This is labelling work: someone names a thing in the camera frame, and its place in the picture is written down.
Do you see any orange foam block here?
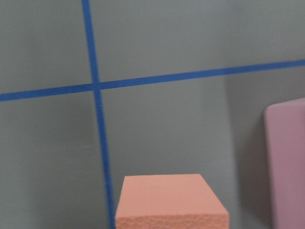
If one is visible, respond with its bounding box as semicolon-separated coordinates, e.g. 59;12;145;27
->
115;174;230;229

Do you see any pink plastic bin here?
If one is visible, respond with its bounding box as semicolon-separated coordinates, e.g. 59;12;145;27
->
264;98;305;229

